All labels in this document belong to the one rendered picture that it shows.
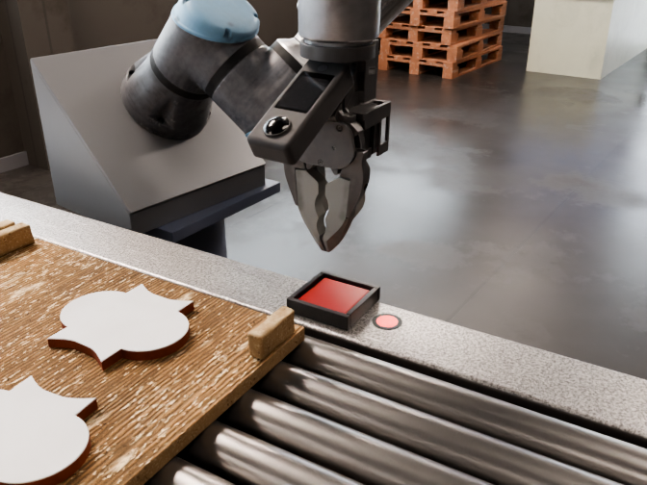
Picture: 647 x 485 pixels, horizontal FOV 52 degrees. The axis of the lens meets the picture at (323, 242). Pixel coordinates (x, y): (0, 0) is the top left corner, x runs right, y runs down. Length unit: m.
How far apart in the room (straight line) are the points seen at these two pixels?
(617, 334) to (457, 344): 1.90
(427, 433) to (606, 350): 1.91
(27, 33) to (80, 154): 2.98
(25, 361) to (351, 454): 0.31
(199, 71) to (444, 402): 0.62
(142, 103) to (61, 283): 0.40
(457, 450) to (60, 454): 0.30
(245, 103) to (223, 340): 0.44
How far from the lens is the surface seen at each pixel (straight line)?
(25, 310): 0.76
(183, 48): 1.03
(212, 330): 0.67
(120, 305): 0.71
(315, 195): 0.67
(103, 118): 1.11
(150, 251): 0.89
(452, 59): 6.41
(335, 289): 0.75
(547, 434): 0.60
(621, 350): 2.49
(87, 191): 1.11
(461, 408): 0.62
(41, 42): 4.10
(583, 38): 6.76
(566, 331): 2.52
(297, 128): 0.58
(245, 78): 0.99
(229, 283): 0.80
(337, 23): 0.61
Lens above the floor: 1.30
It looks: 26 degrees down
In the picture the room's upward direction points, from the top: straight up
